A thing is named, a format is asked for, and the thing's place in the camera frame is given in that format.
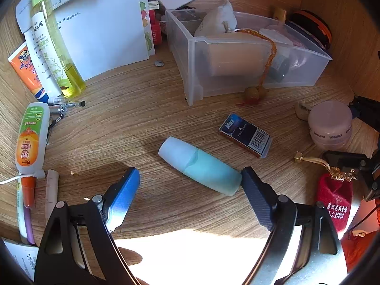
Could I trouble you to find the red drawstring pouch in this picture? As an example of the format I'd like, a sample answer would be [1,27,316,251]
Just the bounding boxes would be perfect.
[316,173,353,239]

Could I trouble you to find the pink round kitchen timer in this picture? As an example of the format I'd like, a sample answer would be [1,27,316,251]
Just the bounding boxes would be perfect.
[308,100,353,151]

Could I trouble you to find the white eraser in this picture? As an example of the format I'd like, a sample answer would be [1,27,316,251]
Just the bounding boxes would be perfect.
[294,102,312,122]

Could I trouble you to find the dark spray bottle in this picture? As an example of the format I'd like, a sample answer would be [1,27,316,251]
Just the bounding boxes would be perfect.
[268,48,290,82]

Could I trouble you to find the teal white tube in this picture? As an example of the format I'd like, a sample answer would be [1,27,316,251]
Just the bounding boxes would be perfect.
[158,136,242,196]

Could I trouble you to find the orange beaded charm string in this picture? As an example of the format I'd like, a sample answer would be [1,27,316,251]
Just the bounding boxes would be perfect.
[236,28,278,107]

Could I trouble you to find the blue Max staples box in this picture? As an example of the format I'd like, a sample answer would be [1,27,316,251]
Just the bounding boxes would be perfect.
[219,113,272,158]

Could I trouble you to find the white drawstring cloth pouch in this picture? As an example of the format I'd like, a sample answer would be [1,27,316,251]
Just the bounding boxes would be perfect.
[195,0,237,37]

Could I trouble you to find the purple pen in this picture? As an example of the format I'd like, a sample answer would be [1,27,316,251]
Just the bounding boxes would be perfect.
[16,178,35,246]

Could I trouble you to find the orange marker pen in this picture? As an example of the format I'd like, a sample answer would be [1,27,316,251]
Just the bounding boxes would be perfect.
[21,176,36,209]

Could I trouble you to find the black orange round case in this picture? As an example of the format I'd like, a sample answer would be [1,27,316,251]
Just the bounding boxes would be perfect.
[287,10,332,50]

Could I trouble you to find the white orange glue bottle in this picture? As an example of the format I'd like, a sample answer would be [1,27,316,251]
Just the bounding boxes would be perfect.
[15,102,50,175]

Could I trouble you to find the yellow lotion bottle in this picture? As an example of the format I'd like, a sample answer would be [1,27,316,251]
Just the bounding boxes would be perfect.
[272,7,287,23]

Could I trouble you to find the pens and nail clipper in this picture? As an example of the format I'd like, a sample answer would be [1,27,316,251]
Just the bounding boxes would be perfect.
[48,96,86,138]

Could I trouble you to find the clear plastic storage bin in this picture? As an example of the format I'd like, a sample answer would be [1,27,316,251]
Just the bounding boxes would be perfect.
[166,10,332,105]

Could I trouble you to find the yellow-green spray bottle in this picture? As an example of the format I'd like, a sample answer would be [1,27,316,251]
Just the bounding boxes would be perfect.
[30,0,86,98]

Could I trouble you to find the orange sunscreen tube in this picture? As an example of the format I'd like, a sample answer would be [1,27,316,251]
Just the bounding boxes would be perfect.
[8,42,48,103]

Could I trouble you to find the white paper sheets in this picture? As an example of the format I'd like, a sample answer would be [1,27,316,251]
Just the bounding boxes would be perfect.
[15,0,150,81]

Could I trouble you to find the fruit sticker sheet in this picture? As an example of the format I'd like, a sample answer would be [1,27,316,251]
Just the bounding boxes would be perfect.
[139,0,155,56]

